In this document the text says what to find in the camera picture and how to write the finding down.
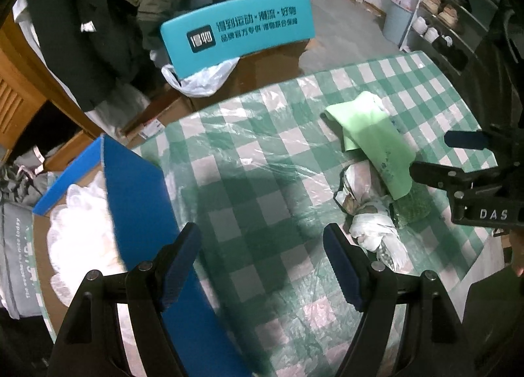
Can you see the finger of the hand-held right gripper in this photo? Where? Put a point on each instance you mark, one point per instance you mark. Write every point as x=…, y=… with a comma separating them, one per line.
x=434, y=176
x=466, y=139

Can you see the person's right forearm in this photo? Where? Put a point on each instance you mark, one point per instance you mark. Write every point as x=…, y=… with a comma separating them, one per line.
x=495, y=319

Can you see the grey shoe rack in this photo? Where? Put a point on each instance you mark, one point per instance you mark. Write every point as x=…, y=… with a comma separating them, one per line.
x=462, y=33

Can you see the patterned plastic bag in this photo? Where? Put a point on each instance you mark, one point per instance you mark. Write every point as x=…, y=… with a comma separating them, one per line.
x=370, y=229

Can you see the white hanging garment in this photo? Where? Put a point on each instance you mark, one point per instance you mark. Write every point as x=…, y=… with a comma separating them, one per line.
x=123, y=111

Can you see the green checkered tablecloth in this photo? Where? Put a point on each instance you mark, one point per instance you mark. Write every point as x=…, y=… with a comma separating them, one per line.
x=266, y=205

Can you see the brown cardboard box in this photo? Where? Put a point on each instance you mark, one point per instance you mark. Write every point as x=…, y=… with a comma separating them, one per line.
x=270, y=70

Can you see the light blue trash bin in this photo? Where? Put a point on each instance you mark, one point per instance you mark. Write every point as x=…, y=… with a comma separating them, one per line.
x=395, y=29

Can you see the grey hoodie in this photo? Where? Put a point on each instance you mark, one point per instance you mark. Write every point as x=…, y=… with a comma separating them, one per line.
x=24, y=184

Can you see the blue-edged cardboard box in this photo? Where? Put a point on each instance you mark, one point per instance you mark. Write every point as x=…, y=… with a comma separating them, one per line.
x=135, y=205

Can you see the group of shoes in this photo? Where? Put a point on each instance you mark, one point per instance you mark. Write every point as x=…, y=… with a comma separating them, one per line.
x=446, y=12

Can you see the flat cardboard box red label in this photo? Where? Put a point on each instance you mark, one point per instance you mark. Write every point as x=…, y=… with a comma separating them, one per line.
x=172, y=113

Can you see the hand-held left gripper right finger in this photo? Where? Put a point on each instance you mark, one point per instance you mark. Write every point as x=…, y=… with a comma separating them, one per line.
x=346, y=270

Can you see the teal box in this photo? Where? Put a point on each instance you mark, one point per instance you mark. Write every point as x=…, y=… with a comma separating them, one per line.
x=254, y=33

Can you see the wooden wardrobe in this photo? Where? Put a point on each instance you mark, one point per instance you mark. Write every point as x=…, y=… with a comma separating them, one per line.
x=24, y=86

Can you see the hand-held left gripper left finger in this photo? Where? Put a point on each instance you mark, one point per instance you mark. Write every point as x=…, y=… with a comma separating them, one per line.
x=180, y=270

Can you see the grey storage bag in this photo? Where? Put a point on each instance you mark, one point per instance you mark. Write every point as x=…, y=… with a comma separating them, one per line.
x=16, y=258

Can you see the black jacket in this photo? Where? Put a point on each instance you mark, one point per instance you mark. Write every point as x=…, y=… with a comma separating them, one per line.
x=73, y=33

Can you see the light green cloth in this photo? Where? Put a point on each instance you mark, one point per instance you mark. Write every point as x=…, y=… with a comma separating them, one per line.
x=368, y=127

